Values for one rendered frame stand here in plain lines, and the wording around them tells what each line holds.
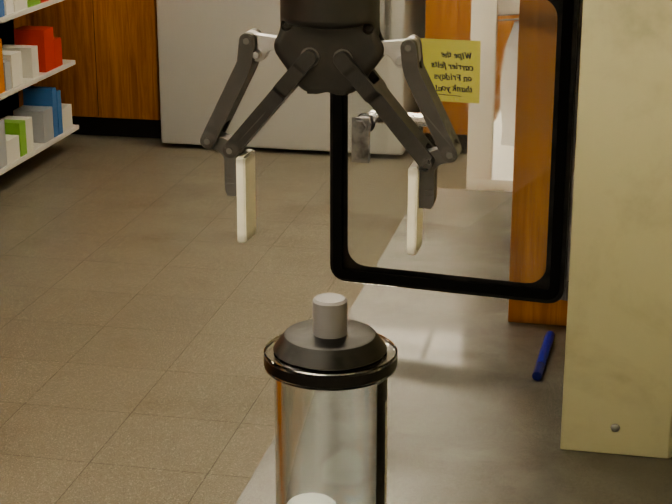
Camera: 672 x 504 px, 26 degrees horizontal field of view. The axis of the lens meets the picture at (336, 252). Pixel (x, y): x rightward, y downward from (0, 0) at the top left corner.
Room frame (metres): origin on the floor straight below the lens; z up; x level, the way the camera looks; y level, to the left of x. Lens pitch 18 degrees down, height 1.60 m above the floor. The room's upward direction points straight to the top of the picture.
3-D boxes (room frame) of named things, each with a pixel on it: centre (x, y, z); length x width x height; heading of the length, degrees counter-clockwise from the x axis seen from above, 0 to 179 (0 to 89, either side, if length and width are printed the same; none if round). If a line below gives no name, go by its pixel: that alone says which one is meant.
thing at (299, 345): (1.10, 0.00, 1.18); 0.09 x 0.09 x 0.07
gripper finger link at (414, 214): (1.08, -0.06, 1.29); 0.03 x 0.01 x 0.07; 167
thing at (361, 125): (1.76, -0.03, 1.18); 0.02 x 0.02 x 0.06; 71
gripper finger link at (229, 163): (1.12, 0.09, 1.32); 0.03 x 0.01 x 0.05; 77
